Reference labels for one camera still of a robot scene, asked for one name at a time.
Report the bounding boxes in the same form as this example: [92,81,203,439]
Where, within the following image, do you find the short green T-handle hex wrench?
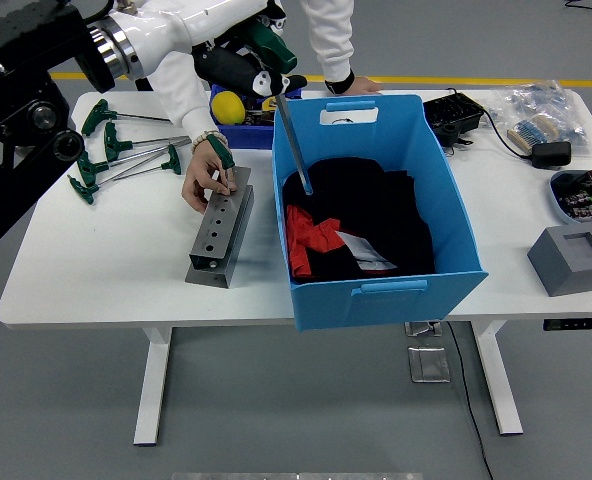
[111,143,183,182]

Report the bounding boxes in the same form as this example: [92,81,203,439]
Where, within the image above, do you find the black table control panel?
[542,317,592,332]

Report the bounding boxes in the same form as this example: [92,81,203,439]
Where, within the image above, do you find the small dark blue bin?
[210,83,303,151]

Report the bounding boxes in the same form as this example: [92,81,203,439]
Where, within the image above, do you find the clear plastic component bags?
[484,79,591,159]

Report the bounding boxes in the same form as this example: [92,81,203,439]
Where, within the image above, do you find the large green T-handle wrench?
[245,20,314,196]

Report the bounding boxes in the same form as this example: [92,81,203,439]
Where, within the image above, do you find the black plastic tray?
[422,92,487,136]

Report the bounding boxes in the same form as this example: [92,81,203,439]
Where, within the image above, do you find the small green T-handle wrench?
[206,135,237,195]

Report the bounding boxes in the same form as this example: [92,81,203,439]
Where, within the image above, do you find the person's left hand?
[328,74,384,96]

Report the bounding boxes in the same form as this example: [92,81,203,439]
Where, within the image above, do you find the person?
[135,0,384,214]

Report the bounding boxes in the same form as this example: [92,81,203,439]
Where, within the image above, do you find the grey metal tool rack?
[184,166,255,291]

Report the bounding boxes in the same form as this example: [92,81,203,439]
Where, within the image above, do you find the beige resistor strip bundle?
[506,113,560,155]

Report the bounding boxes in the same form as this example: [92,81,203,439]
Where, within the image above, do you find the electronic parts pile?
[550,170,592,225]

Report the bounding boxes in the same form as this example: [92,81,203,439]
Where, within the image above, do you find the white table leg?
[133,327,173,447]
[470,320,525,437]

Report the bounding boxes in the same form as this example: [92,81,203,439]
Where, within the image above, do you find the black floor cable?
[445,322,495,480]

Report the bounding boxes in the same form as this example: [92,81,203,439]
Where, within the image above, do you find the red cloth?
[285,203,345,279]

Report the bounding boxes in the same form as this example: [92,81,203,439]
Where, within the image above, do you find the black cloth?
[280,157,437,286]

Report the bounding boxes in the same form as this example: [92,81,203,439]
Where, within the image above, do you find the black round cylinder part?
[435,123,461,148]

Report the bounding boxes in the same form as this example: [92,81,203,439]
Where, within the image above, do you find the small metal floor plate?
[404,321,444,338]

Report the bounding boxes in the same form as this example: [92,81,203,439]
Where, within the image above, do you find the light blue dish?
[548,169,592,228]

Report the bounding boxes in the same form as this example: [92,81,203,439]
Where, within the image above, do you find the white grey fabric piece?
[335,229,399,274]

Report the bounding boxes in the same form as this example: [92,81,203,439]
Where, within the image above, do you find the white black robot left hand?
[106,0,309,99]

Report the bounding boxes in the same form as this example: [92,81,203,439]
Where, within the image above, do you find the black adapter cable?
[445,87,535,161]

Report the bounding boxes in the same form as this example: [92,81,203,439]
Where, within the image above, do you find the yellow lemon-shaped object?
[210,90,247,126]

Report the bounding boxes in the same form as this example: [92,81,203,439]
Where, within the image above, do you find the person's right hand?
[181,141,239,214]

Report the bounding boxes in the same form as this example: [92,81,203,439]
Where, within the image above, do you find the square metal floor plate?
[407,346,451,384]

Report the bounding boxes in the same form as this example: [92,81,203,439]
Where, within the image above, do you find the grey foam block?
[527,224,592,299]

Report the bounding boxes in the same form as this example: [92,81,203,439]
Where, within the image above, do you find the black power adapter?
[531,141,573,170]

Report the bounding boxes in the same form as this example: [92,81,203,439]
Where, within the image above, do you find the beige beaded bracelet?
[190,130,228,154]

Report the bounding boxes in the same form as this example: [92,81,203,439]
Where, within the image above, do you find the large light blue box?
[271,94,490,333]

